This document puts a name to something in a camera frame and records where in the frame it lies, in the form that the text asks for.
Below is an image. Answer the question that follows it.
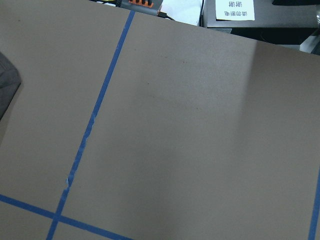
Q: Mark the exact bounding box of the brown t-shirt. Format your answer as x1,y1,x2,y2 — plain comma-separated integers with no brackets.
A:
0,53,22,119

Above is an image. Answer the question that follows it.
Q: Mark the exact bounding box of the black box with label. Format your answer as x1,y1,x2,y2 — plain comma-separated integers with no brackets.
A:
202,0,320,45

